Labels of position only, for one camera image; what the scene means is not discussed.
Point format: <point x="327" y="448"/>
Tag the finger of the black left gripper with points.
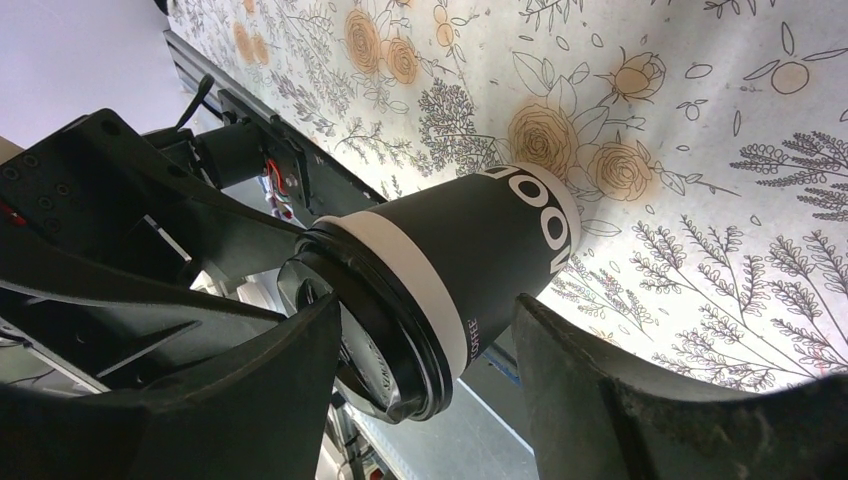
<point x="97" y="190"/>
<point x="127" y="321"/>

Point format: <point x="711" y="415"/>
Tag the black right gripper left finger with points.
<point x="256" y="411"/>

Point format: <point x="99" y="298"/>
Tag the black paper coffee cup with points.
<point x="465" y="249"/>

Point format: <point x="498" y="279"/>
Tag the floral patterned table mat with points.
<point x="705" y="143"/>

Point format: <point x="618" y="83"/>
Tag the black plastic cup lid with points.
<point x="391" y="366"/>

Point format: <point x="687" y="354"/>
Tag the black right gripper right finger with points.
<point x="597" y="411"/>

